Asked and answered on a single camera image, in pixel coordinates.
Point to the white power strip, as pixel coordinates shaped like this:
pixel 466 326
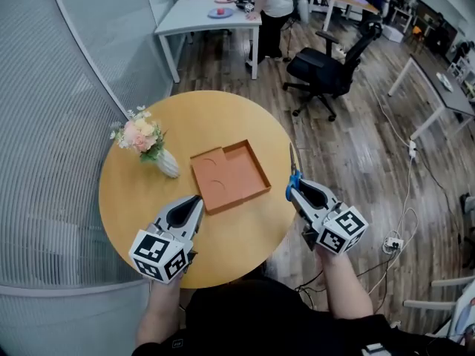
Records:
pixel 393 244
pixel 412 148

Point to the white flat object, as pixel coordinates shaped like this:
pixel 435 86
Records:
pixel 444 81

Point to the round wooden table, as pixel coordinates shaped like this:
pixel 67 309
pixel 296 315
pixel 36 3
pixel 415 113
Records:
pixel 222 117

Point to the person's black shirt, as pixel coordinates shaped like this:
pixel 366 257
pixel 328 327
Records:
pixel 259 321

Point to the dark-top white-legged table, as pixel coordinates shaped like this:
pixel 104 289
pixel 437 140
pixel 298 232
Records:
pixel 445 91

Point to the black device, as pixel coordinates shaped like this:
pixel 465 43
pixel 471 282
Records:
pixel 245 4

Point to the blue plate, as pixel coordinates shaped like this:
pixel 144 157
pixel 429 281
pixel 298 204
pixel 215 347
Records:
pixel 212 13

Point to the white side table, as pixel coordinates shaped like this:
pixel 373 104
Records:
pixel 426 304

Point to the orange chair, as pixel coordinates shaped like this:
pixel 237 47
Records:
pixel 417 32

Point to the white box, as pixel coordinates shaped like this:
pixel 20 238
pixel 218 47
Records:
pixel 393 33

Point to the pink flower bouquet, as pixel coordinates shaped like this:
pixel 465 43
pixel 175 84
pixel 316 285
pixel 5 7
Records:
pixel 139 135

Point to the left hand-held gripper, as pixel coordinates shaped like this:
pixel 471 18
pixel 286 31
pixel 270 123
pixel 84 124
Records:
pixel 156 250

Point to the white ribbed vase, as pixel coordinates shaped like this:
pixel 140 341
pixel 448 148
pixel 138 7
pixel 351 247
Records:
pixel 168 163

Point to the orange tray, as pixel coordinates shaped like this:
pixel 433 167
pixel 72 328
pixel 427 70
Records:
pixel 230 184

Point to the person's left forearm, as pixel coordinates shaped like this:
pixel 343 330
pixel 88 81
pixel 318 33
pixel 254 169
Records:
pixel 159 310

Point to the black office chair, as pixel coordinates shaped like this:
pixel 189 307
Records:
pixel 319 69

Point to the white rectangular table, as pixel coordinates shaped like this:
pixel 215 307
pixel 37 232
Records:
pixel 193 13

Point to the person's right forearm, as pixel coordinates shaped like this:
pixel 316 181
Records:
pixel 345 287

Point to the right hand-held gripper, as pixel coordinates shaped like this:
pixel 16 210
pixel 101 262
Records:
pixel 343 230

